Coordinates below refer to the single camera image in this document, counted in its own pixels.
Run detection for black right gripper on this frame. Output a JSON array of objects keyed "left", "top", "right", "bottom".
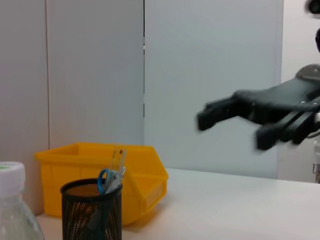
[{"left": 196, "top": 76, "right": 320, "bottom": 151}]

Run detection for clear plastic ruler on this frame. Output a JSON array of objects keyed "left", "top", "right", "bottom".
[{"left": 109, "top": 147, "right": 128, "bottom": 176}]

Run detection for silver white pen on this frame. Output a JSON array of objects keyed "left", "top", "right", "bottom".
[{"left": 116, "top": 165, "right": 128, "bottom": 182}]

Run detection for blue sheathed scissors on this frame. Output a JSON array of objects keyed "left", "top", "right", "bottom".
[{"left": 96, "top": 168, "right": 125, "bottom": 196}]

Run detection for clear green-label water bottle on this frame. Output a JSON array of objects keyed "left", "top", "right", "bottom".
[{"left": 0, "top": 161, "right": 46, "bottom": 240}]

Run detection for black mesh pen holder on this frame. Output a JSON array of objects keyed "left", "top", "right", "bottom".
[{"left": 59, "top": 177, "right": 123, "bottom": 240}]

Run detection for white black robot torso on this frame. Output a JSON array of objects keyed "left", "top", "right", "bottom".
[{"left": 304, "top": 0, "right": 320, "bottom": 185}]

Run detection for yellow plastic bin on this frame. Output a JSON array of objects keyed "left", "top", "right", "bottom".
[{"left": 34, "top": 142, "right": 170, "bottom": 227}]

